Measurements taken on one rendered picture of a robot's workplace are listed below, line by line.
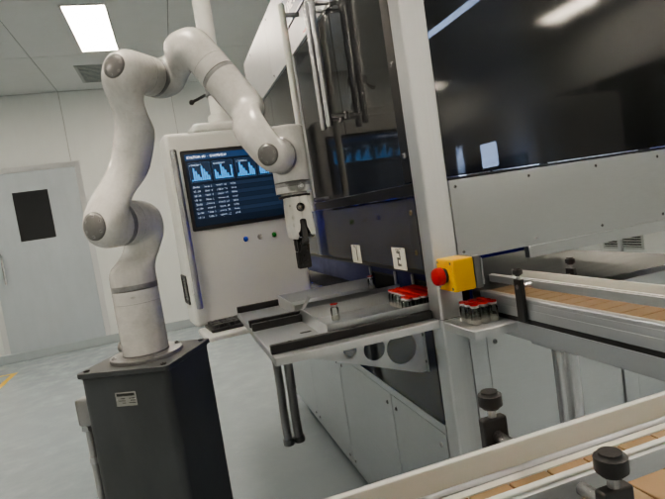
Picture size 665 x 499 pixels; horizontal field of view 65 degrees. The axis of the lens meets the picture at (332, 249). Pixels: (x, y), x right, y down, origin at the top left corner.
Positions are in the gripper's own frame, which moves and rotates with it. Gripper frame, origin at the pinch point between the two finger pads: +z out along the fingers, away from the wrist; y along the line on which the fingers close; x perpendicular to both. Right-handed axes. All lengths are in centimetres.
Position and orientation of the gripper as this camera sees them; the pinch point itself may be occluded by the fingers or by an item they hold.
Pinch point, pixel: (304, 259)
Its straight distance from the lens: 125.3
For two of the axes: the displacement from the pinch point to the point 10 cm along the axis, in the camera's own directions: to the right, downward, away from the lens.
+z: 1.4, 9.9, 0.8
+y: -2.9, -0.4, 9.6
